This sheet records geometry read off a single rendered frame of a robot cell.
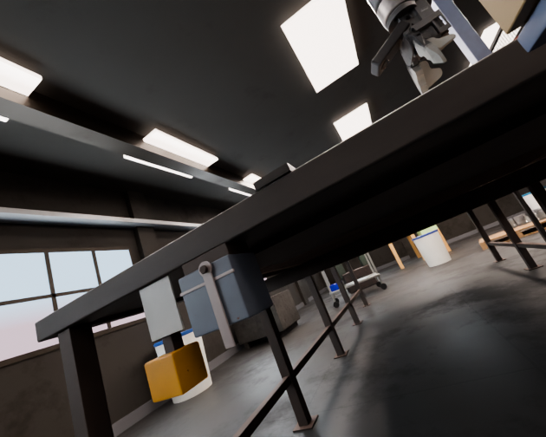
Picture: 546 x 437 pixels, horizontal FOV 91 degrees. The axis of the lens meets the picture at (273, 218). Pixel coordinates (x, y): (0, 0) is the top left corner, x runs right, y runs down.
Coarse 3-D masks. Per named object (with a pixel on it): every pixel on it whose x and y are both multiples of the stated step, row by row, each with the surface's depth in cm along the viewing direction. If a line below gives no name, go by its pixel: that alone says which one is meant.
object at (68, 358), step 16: (64, 336) 74; (80, 336) 75; (64, 352) 74; (80, 352) 74; (96, 352) 77; (64, 368) 73; (80, 368) 72; (96, 368) 75; (80, 384) 70; (96, 384) 73; (80, 400) 70; (96, 400) 72; (80, 416) 69; (96, 416) 70; (80, 432) 69; (96, 432) 69; (112, 432) 72
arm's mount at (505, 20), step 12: (480, 0) 26; (492, 0) 24; (504, 0) 23; (516, 0) 22; (528, 0) 21; (492, 12) 25; (504, 12) 24; (516, 12) 23; (528, 12) 23; (504, 24) 24; (516, 24) 24
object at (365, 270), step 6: (360, 258) 670; (366, 264) 664; (342, 270) 670; (354, 270) 653; (360, 270) 649; (366, 270) 647; (342, 276) 658; (348, 276) 650; (360, 276) 646; (348, 282) 648; (366, 282) 641; (372, 282) 639; (348, 288) 645; (354, 288) 643
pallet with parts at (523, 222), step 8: (520, 216) 498; (536, 216) 467; (544, 216) 460; (512, 224) 505; (520, 224) 500; (528, 224) 481; (544, 224) 467; (504, 232) 494; (520, 232) 459; (528, 232) 477; (480, 240) 525; (496, 240) 528; (504, 240) 496; (488, 248) 485
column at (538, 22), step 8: (544, 0) 21; (536, 8) 22; (544, 8) 22; (536, 16) 23; (544, 16) 22; (528, 24) 24; (536, 24) 23; (544, 24) 22; (528, 32) 24; (536, 32) 23; (544, 32) 23; (520, 40) 26; (528, 40) 25; (536, 40) 24; (544, 40) 24; (528, 48) 25; (536, 48) 25
